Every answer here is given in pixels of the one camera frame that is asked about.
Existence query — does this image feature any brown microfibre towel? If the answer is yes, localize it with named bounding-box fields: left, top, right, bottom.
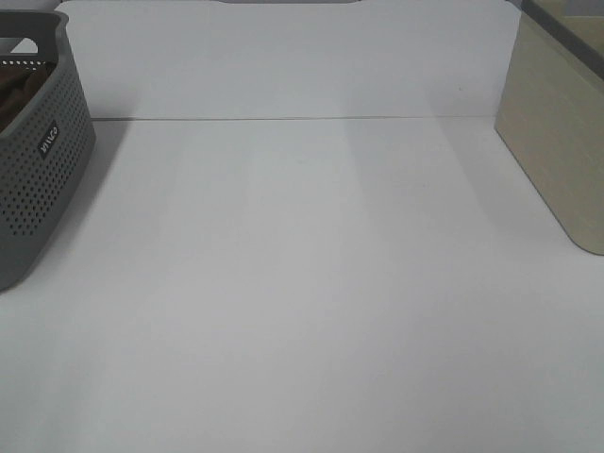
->
left=0, top=63, right=56, bottom=131

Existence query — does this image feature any grey perforated plastic basket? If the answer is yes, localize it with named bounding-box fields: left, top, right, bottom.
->
left=1, top=9, right=96, bottom=290

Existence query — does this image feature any beige plastic bin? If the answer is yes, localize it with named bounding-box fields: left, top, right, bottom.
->
left=495, top=1, right=603, bottom=255

